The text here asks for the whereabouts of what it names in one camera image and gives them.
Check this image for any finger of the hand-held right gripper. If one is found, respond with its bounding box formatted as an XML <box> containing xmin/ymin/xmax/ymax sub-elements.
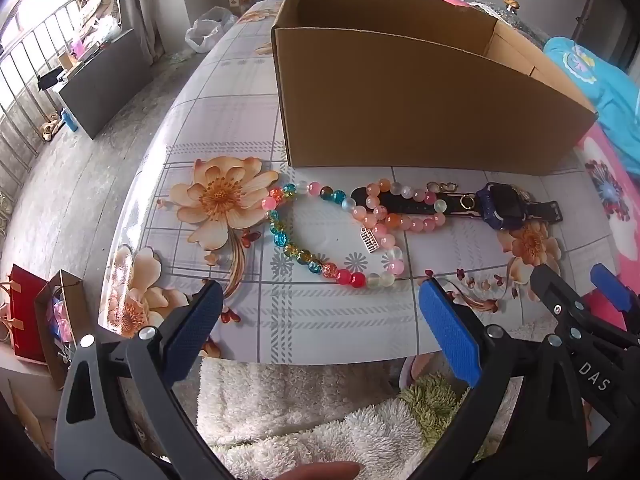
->
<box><xmin>530</xmin><ymin>261</ymin><xmax>640</xmax><ymax>352</ymax></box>
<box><xmin>589</xmin><ymin>261</ymin><xmax>640</xmax><ymax>332</ymax></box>

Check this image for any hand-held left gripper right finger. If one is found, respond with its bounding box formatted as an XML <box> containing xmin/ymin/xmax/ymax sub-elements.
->
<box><xmin>400</xmin><ymin>276</ymin><xmax>589</xmax><ymax>480</ymax></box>

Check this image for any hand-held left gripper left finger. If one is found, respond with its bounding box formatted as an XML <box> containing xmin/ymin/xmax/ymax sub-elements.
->
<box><xmin>54</xmin><ymin>279</ymin><xmax>236</xmax><ymax>480</ymax></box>

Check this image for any purple smartwatch with black strap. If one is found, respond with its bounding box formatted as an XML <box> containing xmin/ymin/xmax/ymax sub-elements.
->
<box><xmin>351</xmin><ymin>181</ymin><xmax>565</xmax><ymax>232</ymax></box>

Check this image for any pink orange bead bracelet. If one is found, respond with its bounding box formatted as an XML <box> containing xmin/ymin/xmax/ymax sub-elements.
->
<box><xmin>365</xmin><ymin>178</ymin><xmax>448</xmax><ymax>235</ymax></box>

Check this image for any multicolour glass bead bracelet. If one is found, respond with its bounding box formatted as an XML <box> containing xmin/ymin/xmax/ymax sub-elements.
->
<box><xmin>261</xmin><ymin>180</ymin><xmax>407</xmax><ymax>289</ymax></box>

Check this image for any silver abacus charm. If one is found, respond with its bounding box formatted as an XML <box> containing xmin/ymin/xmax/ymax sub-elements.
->
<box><xmin>358</xmin><ymin>227</ymin><xmax>381</xmax><ymax>254</ymax></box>

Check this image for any brown cardboard box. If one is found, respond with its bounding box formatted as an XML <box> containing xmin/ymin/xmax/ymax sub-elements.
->
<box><xmin>271</xmin><ymin>0</ymin><xmax>599</xmax><ymax>177</ymax></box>

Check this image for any person's left hand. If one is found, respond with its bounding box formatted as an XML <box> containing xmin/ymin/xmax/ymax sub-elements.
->
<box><xmin>277</xmin><ymin>461</ymin><xmax>362</xmax><ymax>480</ymax></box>

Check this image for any brown paper bag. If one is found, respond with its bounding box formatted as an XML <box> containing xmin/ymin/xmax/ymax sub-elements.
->
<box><xmin>34</xmin><ymin>270</ymin><xmax>93</xmax><ymax>391</ymax></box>

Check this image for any white fluffy robe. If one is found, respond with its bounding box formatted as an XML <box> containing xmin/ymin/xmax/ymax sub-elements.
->
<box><xmin>197</xmin><ymin>355</ymin><xmax>501</xmax><ymax>480</ymax></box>

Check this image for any red gift bag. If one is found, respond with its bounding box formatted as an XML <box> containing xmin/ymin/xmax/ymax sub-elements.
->
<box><xmin>0</xmin><ymin>264</ymin><xmax>48</xmax><ymax>363</ymax></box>

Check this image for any blue cartoon blanket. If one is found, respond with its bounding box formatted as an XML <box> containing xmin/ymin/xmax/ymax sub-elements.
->
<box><xmin>542</xmin><ymin>36</ymin><xmax>640</xmax><ymax>181</ymax></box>

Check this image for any floral plaid table cover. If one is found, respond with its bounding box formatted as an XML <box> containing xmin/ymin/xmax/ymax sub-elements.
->
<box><xmin>100</xmin><ymin>0</ymin><xmax>621</xmax><ymax>366</ymax></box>

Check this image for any dark grey cabinet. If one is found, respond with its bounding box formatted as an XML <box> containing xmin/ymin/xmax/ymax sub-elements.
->
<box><xmin>54</xmin><ymin>27</ymin><xmax>161</xmax><ymax>140</ymax></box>

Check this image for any metal window railing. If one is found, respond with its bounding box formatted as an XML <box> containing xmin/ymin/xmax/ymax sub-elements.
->
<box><xmin>0</xmin><ymin>0</ymin><xmax>121</xmax><ymax>196</ymax></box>

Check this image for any white plastic bag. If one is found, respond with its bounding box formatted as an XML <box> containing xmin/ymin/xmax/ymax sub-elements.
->
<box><xmin>186</xmin><ymin>6</ymin><xmax>238</xmax><ymax>53</ymax></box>

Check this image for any grey curtain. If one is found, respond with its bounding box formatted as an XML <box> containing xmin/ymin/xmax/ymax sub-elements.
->
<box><xmin>115</xmin><ymin>0</ymin><xmax>166</xmax><ymax>61</ymax></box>

